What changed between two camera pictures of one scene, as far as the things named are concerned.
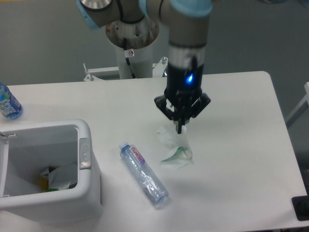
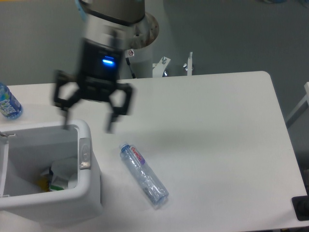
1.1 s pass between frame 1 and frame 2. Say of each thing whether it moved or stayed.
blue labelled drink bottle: stayed
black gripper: moved
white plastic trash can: stayed
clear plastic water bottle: stayed
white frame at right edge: stayed
